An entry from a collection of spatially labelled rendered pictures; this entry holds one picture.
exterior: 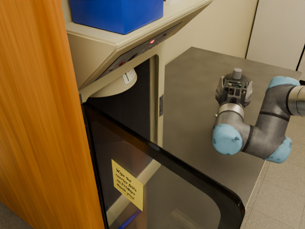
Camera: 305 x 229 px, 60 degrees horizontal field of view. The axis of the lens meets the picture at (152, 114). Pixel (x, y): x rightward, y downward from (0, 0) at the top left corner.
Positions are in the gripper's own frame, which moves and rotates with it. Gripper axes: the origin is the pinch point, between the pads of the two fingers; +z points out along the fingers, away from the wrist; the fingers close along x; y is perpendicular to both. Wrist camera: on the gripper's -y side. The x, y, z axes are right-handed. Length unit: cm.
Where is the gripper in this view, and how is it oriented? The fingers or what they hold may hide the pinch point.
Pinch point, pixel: (234, 87)
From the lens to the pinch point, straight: 100.4
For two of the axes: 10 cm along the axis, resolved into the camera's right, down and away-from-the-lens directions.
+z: 3.1, -5.5, 7.7
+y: 0.0, -8.1, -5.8
